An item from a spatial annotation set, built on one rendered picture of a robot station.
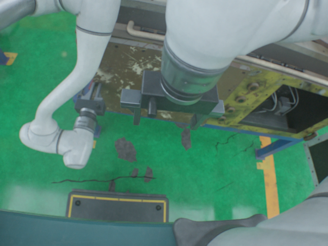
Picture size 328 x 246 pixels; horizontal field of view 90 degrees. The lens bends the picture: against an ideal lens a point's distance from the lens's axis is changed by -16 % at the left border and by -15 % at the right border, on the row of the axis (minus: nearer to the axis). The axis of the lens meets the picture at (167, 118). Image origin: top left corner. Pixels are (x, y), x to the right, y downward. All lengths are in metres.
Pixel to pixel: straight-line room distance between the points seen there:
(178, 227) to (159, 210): 1.09
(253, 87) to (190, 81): 0.71
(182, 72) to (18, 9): 0.41
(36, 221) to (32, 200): 1.54
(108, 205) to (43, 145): 0.74
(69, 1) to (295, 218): 0.59
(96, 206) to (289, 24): 1.38
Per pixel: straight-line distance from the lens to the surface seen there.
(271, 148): 2.03
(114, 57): 0.79
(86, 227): 0.35
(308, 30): 0.28
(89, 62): 0.59
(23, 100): 2.27
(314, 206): 0.27
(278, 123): 1.45
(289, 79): 0.96
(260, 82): 0.94
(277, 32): 0.23
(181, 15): 0.19
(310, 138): 1.65
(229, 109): 1.08
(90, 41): 0.55
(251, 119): 1.32
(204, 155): 1.92
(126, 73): 0.86
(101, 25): 0.54
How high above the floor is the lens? 1.73
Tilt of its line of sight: 62 degrees down
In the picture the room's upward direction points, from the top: 24 degrees clockwise
